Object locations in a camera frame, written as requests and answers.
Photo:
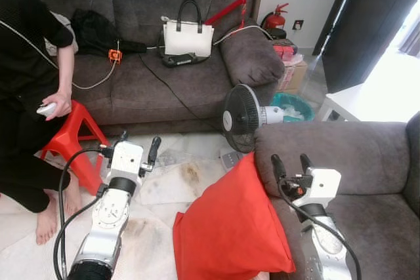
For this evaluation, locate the grey three-seat sofa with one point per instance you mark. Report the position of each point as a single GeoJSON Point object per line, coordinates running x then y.
{"type": "Point", "coordinates": [164, 90]}

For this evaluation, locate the white handheld controller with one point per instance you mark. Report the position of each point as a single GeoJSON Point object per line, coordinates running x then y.
{"type": "Point", "coordinates": [44, 109]}

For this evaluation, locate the teal plastic basket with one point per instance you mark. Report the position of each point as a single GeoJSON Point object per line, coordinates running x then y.
{"type": "Point", "coordinates": [302, 106]}

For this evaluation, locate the dark door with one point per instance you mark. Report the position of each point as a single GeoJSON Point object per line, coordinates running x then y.
{"type": "Point", "coordinates": [367, 24]}

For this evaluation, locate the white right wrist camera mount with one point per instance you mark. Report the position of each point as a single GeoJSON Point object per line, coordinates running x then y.
{"type": "Point", "coordinates": [326, 185]}

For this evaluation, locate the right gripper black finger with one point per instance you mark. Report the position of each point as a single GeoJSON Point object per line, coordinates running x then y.
{"type": "Point", "coordinates": [305, 163]}
{"type": "Point", "coordinates": [278, 167]}

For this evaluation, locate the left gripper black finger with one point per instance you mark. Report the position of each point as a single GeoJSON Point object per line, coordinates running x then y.
{"type": "Point", "coordinates": [122, 137]}
{"type": "Point", "coordinates": [155, 150]}

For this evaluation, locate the red pillow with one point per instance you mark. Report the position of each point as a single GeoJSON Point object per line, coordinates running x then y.
{"type": "Point", "coordinates": [230, 227]}

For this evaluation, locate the red bar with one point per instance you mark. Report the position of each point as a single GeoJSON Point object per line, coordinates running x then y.
{"type": "Point", "coordinates": [226, 11]}

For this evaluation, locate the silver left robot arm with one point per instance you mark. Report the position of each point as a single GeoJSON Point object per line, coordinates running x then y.
{"type": "Point", "coordinates": [105, 227]}

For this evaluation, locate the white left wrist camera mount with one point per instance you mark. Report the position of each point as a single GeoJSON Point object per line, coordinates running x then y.
{"type": "Point", "coordinates": [126, 159]}

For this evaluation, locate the black floor fan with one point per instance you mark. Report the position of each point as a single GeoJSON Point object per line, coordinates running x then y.
{"type": "Point", "coordinates": [241, 119]}

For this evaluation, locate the flat black device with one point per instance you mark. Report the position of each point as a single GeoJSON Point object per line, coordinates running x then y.
{"type": "Point", "coordinates": [177, 60]}

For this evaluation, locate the red fire extinguisher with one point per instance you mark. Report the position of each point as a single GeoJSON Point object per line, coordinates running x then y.
{"type": "Point", "coordinates": [275, 20]}

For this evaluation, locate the red plastic stool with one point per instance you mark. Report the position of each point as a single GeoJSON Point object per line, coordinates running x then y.
{"type": "Point", "coordinates": [69, 137]}

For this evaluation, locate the pink box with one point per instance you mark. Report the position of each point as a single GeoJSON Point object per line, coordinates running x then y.
{"type": "Point", "coordinates": [284, 50]}

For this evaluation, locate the person in black clothes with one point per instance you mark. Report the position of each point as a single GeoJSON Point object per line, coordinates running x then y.
{"type": "Point", "coordinates": [26, 44]}

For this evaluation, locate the grey fabric sofa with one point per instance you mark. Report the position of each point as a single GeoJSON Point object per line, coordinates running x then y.
{"type": "Point", "coordinates": [367, 227]}

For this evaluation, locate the cardboard box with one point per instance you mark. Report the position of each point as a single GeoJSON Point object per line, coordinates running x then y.
{"type": "Point", "coordinates": [293, 77]}

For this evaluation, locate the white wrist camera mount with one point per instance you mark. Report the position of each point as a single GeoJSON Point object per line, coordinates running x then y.
{"type": "Point", "coordinates": [326, 185]}
{"type": "Point", "coordinates": [126, 159]}

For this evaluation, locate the grey sofa armrest cushion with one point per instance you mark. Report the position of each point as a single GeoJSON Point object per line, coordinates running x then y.
{"type": "Point", "coordinates": [252, 57]}

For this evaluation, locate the person left hand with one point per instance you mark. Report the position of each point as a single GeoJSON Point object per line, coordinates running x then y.
{"type": "Point", "coordinates": [63, 104]}

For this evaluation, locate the person left forearm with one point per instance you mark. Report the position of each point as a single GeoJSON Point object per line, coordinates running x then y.
{"type": "Point", "coordinates": [65, 70]}

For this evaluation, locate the wall socket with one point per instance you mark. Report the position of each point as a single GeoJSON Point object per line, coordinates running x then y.
{"type": "Point", "coordinates": [298, 24]}

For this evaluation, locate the white table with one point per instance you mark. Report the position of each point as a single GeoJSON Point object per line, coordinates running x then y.
{"type": "Point", "coordinates": [374, 103]}

